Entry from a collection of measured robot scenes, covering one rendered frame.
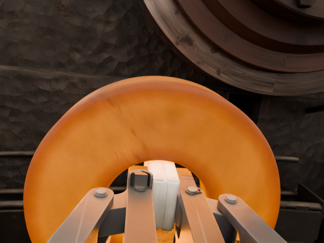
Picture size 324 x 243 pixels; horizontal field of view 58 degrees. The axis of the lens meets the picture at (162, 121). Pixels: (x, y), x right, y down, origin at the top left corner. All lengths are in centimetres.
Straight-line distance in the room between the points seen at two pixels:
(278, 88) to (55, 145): 35
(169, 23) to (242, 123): 26
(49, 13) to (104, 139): 44
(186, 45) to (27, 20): 30
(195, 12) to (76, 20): 25
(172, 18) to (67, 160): 28
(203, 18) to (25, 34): 33
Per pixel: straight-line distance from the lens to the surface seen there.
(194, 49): 41
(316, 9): 37
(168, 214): 16
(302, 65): 44
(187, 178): 17
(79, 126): 16
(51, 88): 52
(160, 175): 15
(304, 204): 54
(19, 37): 59
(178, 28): 41
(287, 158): 59
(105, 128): 16
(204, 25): 40
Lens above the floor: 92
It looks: 12 degrees down
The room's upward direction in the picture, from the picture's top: 6 degrees clockwise
